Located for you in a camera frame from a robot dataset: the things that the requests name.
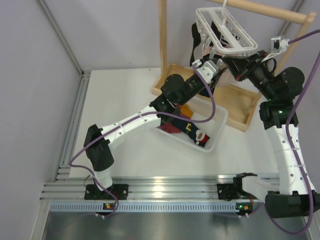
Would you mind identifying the maroon purple sock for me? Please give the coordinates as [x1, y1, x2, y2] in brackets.
[160, 122, 182, 134]

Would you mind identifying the navy santa sock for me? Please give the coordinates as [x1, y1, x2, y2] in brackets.
[171, 119, 210, 148]
[198, 87, 214, 98]

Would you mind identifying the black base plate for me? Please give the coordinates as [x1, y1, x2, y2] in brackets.
[84, 184, 129, 200]
[216, 183, 248, 201]

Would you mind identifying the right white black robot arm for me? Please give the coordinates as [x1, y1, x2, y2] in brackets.
[222, 51, 320, 219]

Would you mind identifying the white plastic clip hanger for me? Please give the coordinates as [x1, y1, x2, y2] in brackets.
[195, 0, 258, 58]

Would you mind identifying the purple cable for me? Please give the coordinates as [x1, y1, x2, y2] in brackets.
[69, 63, 217, 218]
[259, 29, 320, 236]

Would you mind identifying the grey slotted cable duct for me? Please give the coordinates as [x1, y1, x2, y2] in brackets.
[49, 201, 252, 213]

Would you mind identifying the black sock on hanger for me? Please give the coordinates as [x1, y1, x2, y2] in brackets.
[189, 23, 201, 67]

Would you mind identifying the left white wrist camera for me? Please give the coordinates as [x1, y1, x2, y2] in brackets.
[192, 59, 211, 84]

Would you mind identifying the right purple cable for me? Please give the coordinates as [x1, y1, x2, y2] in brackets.
[259, 29, 320, 236]

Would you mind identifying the wooden drying rack stand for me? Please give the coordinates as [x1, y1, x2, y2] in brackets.
[151, 0, 317, 132]

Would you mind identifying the aluminium corner frame profile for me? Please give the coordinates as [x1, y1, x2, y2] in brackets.
[36, 0, 91, 181]

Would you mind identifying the aluminium mounting rail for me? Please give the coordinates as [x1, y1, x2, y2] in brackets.
[40, 174, 234, 202]

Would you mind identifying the maroon orange sock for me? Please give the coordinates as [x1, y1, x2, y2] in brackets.
[179, 104, 194, 119]

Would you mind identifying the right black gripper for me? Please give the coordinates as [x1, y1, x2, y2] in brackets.
[222, 50, 276, 101]

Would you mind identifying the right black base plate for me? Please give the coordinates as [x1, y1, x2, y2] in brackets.
[216, 183, 248, 201]

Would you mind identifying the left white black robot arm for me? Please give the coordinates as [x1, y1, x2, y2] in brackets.
[83, 56, 225, 199]

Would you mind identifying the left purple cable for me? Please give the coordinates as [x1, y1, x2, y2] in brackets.
[69, 63, 217, 218]

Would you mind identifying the white plastic basket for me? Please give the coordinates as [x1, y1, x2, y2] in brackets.
[156, 96, 228, 153]

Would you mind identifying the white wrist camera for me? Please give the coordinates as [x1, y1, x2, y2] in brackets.
[270, 35, 290, 54]
[192, 59, 211, 84]

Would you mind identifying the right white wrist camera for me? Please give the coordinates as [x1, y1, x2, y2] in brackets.
[270, 35, 290, 54]

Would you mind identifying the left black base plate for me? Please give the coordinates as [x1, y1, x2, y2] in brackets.
[84, 184, 129, 200]

